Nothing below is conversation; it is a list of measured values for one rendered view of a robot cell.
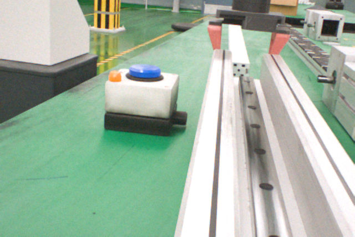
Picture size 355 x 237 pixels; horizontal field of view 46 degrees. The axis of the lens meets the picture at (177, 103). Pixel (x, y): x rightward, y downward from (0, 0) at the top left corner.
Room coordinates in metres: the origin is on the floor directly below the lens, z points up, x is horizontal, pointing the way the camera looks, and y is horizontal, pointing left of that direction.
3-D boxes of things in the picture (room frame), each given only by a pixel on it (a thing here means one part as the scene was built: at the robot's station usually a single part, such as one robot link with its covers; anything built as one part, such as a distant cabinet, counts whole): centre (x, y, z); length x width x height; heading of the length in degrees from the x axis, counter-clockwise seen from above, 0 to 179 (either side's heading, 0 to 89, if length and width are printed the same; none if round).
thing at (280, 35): (0.66, -0.12, 0.87); 0.07 x 0.07 x 0.09; 84
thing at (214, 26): (0.66, -0.07, 0.87); 0.07 x 0.07 x 0.09; 84
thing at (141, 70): (0.51, 0.04, 0.84); 0.04 x 0.04 x 0.02
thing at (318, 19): (1.57, -0.51, 0.83); 0.11 x 0.10 x 0.10; 88
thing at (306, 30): (1.69, -0.51, 0.83); 0.11 x 0.10 x 0.10; 82
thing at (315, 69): (1.28, -0.35, 0.79); 0.96 x 0.04 x 0.03; 175
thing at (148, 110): (0.51, 0.04, 0.81); 0.10 x 0.08 x 0.06; 85
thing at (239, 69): (1.29, -0.16, 0.79); 0.96 x 0.04 x 0.03; 175
